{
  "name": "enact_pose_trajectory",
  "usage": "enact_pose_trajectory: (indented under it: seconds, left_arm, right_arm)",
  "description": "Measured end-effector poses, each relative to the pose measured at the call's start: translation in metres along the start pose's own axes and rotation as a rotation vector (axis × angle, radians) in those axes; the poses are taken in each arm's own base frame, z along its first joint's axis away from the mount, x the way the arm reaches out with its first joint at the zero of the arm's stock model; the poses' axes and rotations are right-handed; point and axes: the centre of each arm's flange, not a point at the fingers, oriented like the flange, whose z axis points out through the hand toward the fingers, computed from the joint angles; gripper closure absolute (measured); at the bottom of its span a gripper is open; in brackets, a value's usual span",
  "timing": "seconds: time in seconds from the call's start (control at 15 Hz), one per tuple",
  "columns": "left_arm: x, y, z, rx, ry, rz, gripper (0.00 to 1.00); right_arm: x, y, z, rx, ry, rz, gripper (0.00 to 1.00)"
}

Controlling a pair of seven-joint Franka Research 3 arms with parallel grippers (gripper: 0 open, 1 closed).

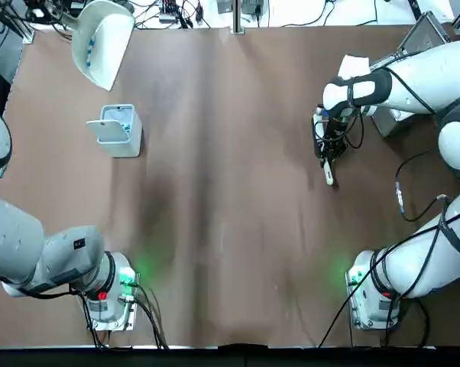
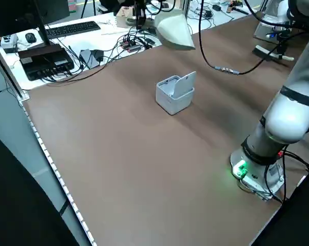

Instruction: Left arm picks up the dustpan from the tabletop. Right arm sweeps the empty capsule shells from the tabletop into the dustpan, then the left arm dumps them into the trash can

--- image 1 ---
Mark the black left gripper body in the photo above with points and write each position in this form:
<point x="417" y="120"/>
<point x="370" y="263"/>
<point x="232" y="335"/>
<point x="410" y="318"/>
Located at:
<point x="43" y="9"/>

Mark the white flip-lid trash can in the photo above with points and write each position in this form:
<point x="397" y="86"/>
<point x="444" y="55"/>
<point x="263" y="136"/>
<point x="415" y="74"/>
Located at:
<point x="127" y="147"/>

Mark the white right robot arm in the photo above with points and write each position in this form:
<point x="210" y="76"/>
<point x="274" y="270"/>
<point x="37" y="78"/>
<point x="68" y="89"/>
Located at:
<point x="425" y="88"/>

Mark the power supply box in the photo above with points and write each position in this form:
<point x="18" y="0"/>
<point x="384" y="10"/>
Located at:
<point x="253" y="7"/>
<point x="224" y="5"/>

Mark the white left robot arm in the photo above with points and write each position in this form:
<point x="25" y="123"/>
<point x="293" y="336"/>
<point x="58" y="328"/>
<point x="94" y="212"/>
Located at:
<point x="8" y="237"/>

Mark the white brush with black bristles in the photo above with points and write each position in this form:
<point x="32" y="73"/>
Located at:
<point x="329" y="176"/>

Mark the usb hub with plugs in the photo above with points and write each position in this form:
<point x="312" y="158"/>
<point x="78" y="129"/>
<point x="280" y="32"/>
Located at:
<point x="169" y="13"/>

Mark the heap of blue capsule shells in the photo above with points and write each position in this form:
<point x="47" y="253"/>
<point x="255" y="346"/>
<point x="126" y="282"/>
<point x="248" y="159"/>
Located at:
<point x="127" y="126"/>

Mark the pale plastic dustpan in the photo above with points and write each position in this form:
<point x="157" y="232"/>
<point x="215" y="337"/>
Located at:
<point x="100" y="49"/>

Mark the aluminium upright post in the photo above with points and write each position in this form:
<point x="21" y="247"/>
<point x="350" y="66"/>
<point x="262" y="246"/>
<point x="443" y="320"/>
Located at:
<point x="238" y="15"/>

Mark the aluminium carrying case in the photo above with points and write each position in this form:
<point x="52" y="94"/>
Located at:
<point x="425" y="34"/>

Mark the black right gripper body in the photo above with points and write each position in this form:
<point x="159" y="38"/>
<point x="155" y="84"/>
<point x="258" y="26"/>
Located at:
<point x="337" y="132"/>

